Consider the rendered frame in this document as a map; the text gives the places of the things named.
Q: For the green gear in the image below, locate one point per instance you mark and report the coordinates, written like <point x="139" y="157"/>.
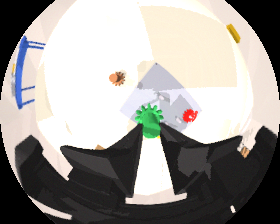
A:
<point x="149" y="117"/>

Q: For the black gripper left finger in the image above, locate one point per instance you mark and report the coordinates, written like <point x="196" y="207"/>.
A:
<point x="118" y="162"/>

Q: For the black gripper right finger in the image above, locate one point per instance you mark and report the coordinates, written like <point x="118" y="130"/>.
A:
<point x="187" y="158"/>

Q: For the red gear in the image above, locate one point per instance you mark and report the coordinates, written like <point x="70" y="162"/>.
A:
<point x="187" y="114"/>

